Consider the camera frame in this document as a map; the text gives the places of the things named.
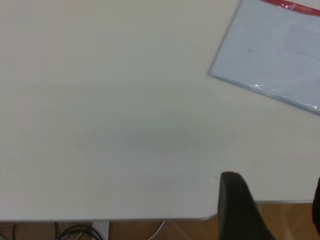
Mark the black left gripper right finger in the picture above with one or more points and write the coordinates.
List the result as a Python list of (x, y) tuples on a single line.
[(317, 207)]

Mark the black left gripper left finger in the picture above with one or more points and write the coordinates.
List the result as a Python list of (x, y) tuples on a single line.
[(237, 212)]

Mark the clear zip bag with papers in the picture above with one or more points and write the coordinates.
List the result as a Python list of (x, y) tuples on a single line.
[(270, 50)]

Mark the white table leg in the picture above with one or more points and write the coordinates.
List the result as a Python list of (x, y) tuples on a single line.
[(100, 231)]

